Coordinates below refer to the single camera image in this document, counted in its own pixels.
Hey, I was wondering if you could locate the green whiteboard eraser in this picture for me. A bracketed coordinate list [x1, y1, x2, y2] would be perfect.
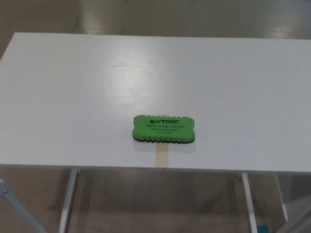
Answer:
[131, 114, 196, 146]

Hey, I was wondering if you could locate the grey metal stand bar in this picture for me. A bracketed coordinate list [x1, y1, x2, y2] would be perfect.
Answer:
[276, 206, 311, 233]
[0, 179, 47, 233]

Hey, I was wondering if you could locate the white table leg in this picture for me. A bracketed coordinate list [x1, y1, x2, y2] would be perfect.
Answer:
[241, 172, 258, 233]
[59, 169, 81, 233]
[274, 174, 289, 222]

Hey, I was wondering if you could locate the beige masking tape strip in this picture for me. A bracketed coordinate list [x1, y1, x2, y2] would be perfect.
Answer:
[155, 113, 170, 168]

